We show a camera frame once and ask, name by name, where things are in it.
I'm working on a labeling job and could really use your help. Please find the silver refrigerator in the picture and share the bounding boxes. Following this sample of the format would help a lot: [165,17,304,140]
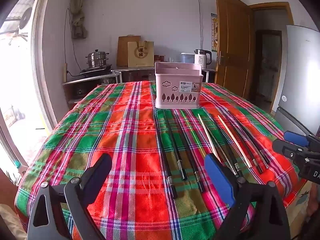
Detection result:
[271,25,320,137]

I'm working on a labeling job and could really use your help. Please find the black induction cooker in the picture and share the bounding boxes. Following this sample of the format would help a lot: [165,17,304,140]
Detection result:
[79,64,113,75]

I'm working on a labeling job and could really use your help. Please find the tan paper bag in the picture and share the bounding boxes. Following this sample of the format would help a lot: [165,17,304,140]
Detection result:
[127,41,155,67]

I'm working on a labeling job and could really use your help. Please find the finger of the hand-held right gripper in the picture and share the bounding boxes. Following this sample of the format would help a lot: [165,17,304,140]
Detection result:
[272,140,313,164]
[284,131,320,147]

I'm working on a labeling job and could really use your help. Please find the yellow printed cloth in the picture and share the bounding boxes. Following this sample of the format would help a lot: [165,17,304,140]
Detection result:
[282,180,313,240]

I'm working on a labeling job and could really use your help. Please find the light wooden chopstick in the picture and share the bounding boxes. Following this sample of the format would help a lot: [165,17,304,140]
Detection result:
[217,115,253,168]
[197,113,222,162]

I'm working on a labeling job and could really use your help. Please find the sliding glass window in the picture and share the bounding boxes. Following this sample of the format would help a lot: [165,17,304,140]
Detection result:
[0,0,65,180]

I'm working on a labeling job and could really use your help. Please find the red green plaid tablecloth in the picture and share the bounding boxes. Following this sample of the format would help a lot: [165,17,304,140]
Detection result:
[14,80,307,240]

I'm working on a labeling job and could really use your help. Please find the white electric kettle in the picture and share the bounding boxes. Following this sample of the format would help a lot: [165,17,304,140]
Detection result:
[194,49,212,69]

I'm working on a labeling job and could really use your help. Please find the person's right hand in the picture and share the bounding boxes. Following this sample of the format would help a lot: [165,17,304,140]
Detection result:
[307,184,320,215]

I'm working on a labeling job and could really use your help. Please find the wooden door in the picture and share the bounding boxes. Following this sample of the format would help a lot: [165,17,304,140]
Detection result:
[214,0,255,100]

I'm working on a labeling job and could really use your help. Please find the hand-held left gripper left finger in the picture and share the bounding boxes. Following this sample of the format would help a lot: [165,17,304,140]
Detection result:
[27,153,112,240]

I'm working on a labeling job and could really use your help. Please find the outdoor air conditioner unit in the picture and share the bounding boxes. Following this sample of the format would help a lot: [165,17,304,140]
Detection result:
[17,5,34,30]

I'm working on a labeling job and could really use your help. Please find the metal door handle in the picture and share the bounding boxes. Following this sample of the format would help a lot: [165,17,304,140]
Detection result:
[218,51,229,65]

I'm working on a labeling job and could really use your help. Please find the stainless steel table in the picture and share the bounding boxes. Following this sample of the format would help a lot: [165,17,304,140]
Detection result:
[111,66,216,83]

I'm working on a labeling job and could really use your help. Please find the wall poster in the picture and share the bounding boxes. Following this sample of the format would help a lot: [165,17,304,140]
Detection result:
[210,13,219,53]

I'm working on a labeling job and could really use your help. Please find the low metal shelf table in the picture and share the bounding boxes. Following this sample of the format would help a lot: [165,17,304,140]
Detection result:
[62,71,122,105]

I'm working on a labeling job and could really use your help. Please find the pink utensil basket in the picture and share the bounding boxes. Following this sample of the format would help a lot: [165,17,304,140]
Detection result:
[154,61,203,110]

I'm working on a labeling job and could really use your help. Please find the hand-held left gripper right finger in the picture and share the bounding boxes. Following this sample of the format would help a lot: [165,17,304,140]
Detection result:
[204,154,291,240]

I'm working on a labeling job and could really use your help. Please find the wooden cutting board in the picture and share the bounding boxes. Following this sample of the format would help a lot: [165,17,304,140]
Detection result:
[117,35,142,67]

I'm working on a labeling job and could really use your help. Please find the stainless steel steamer pot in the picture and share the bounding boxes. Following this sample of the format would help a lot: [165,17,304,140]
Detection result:
[85,50,110,68]

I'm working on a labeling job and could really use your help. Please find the bunch of black chopsticks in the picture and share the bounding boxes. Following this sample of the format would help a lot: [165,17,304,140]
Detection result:
[156,109,270,200]

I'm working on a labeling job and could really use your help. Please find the wooden door frame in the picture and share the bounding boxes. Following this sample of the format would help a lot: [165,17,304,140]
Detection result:
[250,2,294,105]

